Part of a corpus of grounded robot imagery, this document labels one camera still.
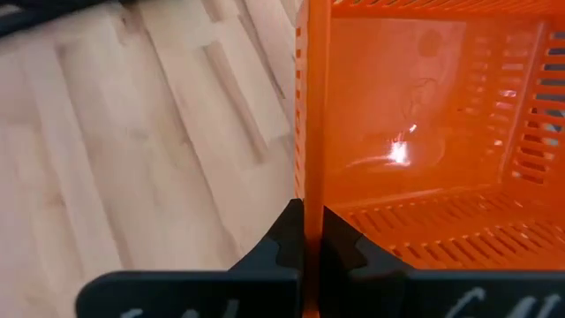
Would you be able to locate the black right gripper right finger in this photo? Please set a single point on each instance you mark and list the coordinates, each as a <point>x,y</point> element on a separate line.
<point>441,293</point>

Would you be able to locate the orange slotted plastic basket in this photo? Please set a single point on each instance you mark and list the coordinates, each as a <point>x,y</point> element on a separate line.
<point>397,110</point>

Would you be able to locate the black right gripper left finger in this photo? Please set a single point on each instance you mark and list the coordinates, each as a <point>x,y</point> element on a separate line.
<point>190,293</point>

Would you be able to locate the black slotted plastic basket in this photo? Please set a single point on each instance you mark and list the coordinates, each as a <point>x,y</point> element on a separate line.
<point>26,17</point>

